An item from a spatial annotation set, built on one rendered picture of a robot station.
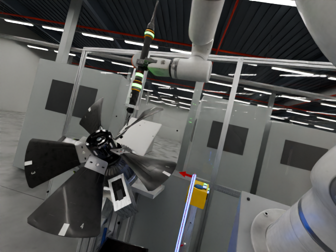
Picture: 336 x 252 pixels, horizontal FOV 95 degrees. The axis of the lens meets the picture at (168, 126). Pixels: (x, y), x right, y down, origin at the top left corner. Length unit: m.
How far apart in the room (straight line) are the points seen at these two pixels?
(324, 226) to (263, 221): 0.23
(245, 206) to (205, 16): 0.57
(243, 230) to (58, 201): 0.60
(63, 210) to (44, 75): 3.13
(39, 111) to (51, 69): 0.79
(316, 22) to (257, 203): 0.48
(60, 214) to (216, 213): 1.08
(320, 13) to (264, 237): 0.48
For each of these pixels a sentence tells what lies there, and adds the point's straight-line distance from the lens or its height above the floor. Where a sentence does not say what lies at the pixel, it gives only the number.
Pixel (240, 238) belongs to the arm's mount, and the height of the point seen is 1.10.
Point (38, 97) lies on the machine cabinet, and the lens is 3.63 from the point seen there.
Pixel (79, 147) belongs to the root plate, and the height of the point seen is 1.16.
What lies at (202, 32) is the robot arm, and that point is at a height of 1.65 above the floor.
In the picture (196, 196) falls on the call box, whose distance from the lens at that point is 0.89.
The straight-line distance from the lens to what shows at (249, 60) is 1.49.
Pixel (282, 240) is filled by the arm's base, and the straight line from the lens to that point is 0.48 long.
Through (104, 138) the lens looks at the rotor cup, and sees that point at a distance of 0.75.
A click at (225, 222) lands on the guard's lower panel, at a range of 1.46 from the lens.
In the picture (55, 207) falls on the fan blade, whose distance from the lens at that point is 0.70.
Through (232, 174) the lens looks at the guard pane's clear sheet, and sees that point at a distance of 1.36.
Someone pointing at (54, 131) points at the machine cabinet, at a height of 0.84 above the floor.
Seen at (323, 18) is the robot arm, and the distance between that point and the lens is 0.29.
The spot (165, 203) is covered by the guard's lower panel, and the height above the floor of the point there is 0.71.
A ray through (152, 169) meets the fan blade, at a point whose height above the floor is 1.17.
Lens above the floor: 1.34
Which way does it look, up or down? 1 degrees up
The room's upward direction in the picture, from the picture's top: 13 degrees clockwise
